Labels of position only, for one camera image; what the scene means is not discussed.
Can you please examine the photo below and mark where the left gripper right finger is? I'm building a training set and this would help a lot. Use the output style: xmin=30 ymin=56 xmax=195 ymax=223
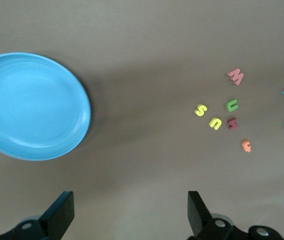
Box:
xmin=187 ymin=190 xmax=283 ymax=240

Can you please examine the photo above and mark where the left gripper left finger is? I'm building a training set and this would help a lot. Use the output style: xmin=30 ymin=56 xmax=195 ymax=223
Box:
xmin=0 ymin=191 xmax=75 ymax=240

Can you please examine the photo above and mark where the yellow foam letter U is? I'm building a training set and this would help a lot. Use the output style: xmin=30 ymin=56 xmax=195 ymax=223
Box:
xmin=208 ymin=117 xmax=223 ymax=131

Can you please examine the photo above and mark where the yellow foam letter S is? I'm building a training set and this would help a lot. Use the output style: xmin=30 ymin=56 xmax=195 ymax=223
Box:
xmin=194 ymin=104 xmax=208 ymax=118

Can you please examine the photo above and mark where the green foam letter n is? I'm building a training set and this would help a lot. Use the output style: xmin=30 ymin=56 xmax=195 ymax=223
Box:
xmin=224 ymin=99 xmax=239 ymax=113

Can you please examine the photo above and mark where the orange foam letter J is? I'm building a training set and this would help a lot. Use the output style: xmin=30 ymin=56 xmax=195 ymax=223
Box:
xmin=241 ymin=139 xmax=252 ymax=153

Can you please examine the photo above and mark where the dark red foam letter M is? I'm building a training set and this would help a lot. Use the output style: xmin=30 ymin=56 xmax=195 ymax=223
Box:
xmin=226 ymin=116 xmax=239 ymax=130

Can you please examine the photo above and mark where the blue plate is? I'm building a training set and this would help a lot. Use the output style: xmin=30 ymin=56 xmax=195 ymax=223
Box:
xmin=0 ymin=51 xmax=92 ymax=161

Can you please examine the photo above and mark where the pink foam letter W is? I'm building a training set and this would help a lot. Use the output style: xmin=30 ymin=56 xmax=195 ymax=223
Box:
xmin=226 ymin=67 xmax=245 ymax=86

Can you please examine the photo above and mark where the brown table mat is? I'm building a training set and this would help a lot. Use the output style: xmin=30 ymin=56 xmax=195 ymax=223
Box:
xmin=0 ymin=0 xmax=284 ymax=240

